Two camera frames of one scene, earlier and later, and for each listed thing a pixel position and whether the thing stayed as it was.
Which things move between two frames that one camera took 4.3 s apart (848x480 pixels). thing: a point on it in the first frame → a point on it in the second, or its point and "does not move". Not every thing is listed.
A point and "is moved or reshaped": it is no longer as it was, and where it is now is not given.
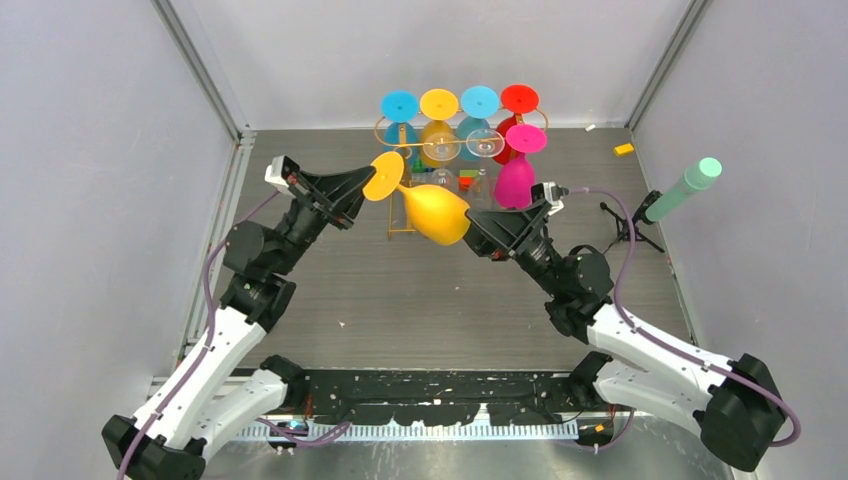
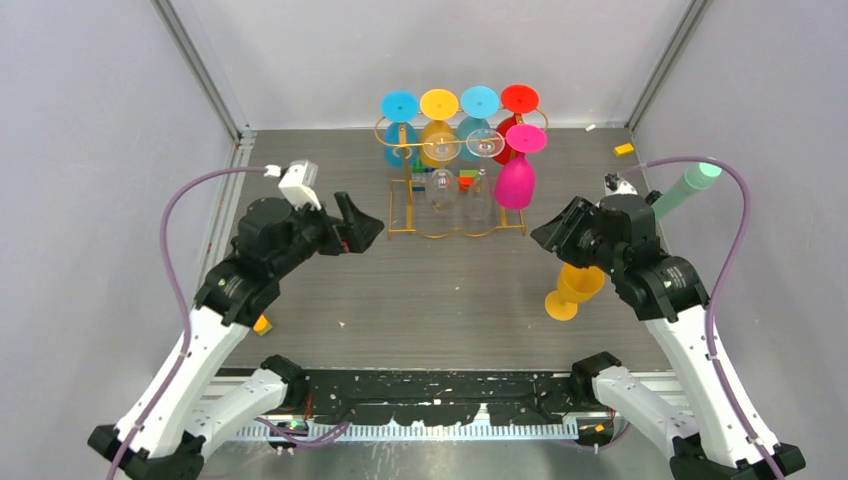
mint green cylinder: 698,177 does not move
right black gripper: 505,235 → 552,235
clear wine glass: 485,143 does not move
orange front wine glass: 439,214 is moved or reshaped
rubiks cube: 419,167 does not move
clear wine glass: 442,146 does not move
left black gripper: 341,194 → 355,237
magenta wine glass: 516,178 does not move
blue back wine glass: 400,136 does not move
